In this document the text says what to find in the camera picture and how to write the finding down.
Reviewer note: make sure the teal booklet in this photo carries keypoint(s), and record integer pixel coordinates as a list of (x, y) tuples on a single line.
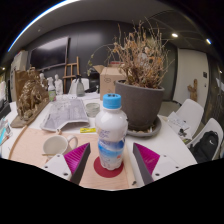
[(5, 133)]

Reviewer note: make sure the black wall screen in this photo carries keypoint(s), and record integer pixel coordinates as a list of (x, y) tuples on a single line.
[(50, 51)]

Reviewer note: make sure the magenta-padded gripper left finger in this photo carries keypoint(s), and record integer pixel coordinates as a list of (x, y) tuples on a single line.
[(76, 156)]

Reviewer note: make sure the round ceiling spotlight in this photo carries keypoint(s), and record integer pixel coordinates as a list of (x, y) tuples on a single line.
[(208, 41), (174, 35)]

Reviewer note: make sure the wooden figure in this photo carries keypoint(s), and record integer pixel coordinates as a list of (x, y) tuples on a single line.
[(192, 90)]

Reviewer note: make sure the white plastic chair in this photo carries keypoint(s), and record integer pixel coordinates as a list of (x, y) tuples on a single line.
[(213, 125), (86, 86), (191, 111)]

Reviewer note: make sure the grey plant saucer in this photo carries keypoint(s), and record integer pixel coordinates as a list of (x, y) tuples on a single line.
[(150, 132)]

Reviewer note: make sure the ceiling light strip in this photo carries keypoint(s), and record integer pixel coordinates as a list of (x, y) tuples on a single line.
[(36, 20)]

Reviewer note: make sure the flat round red coaster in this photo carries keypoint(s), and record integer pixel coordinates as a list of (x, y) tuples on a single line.
[(100, 170)]

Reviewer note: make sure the papers on chair seat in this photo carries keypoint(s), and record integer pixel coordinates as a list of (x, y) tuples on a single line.
[(176, 121)]

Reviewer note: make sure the light wooden drawing board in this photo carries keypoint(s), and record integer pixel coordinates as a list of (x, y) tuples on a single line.
[(26, 146)]

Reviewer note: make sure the dark spray bottle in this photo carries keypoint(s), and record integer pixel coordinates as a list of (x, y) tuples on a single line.
[(80, 89)]

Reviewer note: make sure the dried plant in grey pot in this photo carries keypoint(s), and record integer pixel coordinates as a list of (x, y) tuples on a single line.
[(140, 106)]

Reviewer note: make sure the cardboard box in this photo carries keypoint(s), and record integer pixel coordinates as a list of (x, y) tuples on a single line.
[(108, 81)]

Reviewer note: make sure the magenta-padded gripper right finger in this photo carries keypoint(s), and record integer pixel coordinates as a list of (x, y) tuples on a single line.
[(147, 156)]

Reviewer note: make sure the printed newspaper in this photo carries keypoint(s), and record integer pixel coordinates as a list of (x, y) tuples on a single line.
[(65, 113)]

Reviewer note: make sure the cream ceramic mug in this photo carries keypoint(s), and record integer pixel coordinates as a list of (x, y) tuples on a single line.
[(55, 145)]

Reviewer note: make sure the small yellow marker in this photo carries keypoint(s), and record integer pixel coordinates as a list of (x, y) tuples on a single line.
[(87, 130)]

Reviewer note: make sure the blue-capped plastic drink bottle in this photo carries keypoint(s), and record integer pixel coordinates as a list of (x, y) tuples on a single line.
[(111, 133)]

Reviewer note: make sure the white cabinet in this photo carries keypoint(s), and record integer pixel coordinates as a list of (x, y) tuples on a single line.
[(19, 63)]

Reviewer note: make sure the black backpack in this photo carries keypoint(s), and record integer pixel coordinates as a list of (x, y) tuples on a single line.
[(205, 146)]

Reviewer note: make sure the wooden easel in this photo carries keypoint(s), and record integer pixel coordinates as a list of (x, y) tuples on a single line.
[(78, 66)]

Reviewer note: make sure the small white bust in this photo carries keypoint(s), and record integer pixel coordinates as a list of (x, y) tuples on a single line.
[(58, 85)]

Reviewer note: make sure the small round glass jar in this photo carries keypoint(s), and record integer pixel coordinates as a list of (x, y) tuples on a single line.
[(92, 110)]

